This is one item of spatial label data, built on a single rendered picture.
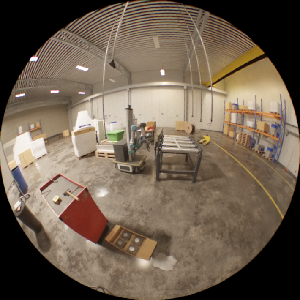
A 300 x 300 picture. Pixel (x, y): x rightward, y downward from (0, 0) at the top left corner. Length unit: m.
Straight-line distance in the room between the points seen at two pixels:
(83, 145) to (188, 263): 4.87
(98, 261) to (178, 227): 1.37
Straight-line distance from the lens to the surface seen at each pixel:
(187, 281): 1.69
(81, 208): 1.10
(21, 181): 4.73
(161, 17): 7.82
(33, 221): 2.58
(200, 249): 1.71
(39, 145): 8.28
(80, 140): 4.41
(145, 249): 1.35
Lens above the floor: 1.56
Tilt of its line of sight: 22 degrees down
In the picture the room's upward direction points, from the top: 1 degrees counter-clockwise
